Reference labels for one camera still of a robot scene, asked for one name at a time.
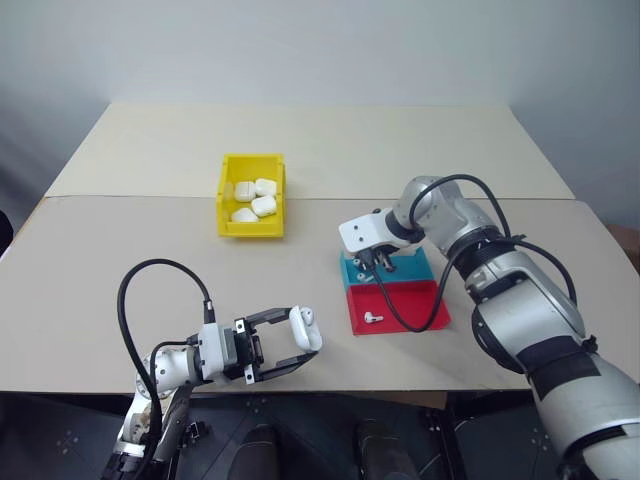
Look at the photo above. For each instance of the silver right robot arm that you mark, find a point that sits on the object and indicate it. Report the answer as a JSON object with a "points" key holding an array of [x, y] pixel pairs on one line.
{"points": [[525, 300]]}

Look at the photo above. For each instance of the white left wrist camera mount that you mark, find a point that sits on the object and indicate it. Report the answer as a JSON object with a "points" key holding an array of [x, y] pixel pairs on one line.
{"points": [[215, 350]]}

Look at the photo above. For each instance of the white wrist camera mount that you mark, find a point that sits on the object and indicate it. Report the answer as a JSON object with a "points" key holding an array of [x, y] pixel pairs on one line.
{"points": [[362, 230], [215, 350]]}

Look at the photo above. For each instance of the red plastic tray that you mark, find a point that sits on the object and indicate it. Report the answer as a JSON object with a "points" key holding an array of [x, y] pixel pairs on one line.
{"points": [[415, 305]]}

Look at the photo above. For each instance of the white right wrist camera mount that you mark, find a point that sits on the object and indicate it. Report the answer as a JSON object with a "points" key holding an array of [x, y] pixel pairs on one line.
{"points": [[362, 230]]}

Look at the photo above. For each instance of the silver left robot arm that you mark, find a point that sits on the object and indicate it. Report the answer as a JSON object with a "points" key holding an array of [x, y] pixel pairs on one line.
{"points": [[170, 367]]}

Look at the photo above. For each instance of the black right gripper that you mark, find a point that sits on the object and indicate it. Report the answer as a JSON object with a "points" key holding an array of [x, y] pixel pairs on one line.
{"points": [[382, 250]]}

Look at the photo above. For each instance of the white charging case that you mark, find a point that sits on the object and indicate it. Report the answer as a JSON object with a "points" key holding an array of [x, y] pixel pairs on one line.
{"points": [[245, 190], [265, 187], [302, 335], [263, 205], [244, 215]]}

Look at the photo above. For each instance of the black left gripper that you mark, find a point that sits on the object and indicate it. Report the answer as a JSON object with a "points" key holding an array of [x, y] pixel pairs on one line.
{"points": [[247, 350]]}

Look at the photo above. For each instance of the yellow plastic bin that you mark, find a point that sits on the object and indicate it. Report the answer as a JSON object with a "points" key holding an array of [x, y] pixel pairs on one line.
{"points": [[250, 229]]}

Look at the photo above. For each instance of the white closed charging case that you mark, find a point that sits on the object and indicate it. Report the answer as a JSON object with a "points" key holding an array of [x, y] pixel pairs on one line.
{"points": [[245, 190], [263, 205], [244, 215], [265, 187]]}

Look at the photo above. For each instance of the teal plastic tray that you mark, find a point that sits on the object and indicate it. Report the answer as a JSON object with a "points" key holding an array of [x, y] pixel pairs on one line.
{"points": [[410, 267]]}

